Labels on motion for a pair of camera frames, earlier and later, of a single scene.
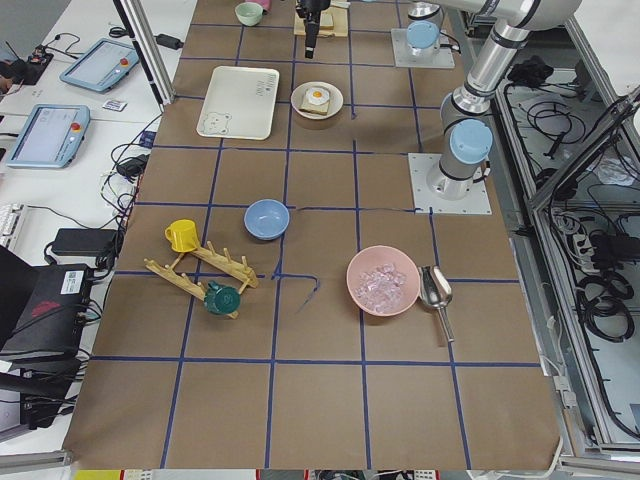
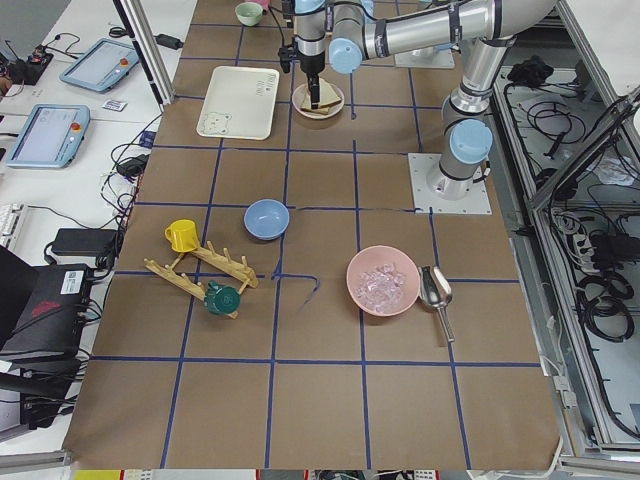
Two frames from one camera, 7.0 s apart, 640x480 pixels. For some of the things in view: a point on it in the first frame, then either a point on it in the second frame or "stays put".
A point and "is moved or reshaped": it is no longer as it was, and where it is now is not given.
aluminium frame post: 147,51 stays put
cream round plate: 316,100 stays put
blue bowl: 267,219 stays put
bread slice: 326,20 is moved or reshaped
